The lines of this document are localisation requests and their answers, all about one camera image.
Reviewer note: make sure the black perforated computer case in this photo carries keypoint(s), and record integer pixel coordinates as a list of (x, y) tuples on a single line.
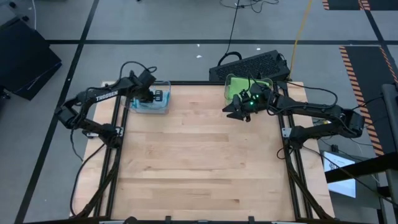
[(248, 67)]

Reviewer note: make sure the silver mounting plate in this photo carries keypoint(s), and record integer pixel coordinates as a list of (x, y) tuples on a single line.
[(285, 132), (91, 134)]

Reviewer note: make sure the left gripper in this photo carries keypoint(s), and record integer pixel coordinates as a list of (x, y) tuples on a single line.
[(145, 96)]

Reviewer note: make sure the blue microfiber towel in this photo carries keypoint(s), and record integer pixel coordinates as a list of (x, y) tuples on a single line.
[(146, 107)]

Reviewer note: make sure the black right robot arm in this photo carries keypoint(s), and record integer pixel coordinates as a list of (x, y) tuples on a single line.
[(311, 109)]

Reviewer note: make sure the black power adapter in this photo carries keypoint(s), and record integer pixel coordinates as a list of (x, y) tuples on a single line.
[(335, 148)]

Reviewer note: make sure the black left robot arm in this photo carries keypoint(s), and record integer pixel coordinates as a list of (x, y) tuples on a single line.
[(102, 95)]

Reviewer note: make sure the black mat with orange stripes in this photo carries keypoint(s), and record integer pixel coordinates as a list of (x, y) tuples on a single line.
[(367, 81), (345, 3)]

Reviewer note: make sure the clear plastic basket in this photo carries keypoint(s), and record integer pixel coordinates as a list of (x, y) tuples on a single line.
[(166, 102), (227, 90)]

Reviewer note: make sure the grey metal post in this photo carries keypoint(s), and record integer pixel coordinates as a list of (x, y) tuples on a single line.
[(390, 124)]

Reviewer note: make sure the green microfiber towel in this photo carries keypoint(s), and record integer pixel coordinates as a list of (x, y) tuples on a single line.
[(242, 85)]

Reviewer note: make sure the black equipment case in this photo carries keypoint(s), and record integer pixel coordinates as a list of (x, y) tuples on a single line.
[(25, 62)]

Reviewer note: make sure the silver metal bracket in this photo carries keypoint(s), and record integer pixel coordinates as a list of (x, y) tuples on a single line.
[(285, 222), (113, 222)]

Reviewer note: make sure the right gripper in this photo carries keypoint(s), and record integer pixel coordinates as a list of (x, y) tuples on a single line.
[(256, 99)]

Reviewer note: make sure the black metal beam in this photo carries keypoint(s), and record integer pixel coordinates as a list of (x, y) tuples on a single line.
[(357, 169)]

